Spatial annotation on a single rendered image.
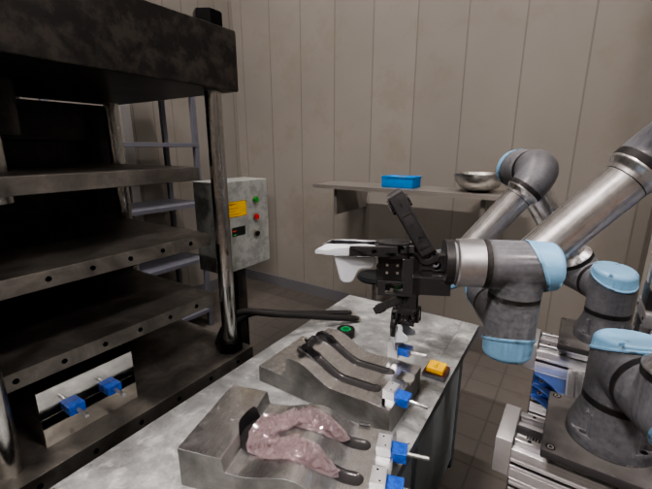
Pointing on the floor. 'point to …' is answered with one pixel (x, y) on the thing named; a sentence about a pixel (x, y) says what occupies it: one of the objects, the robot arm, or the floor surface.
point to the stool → (369, 280)
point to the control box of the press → (243, 211)
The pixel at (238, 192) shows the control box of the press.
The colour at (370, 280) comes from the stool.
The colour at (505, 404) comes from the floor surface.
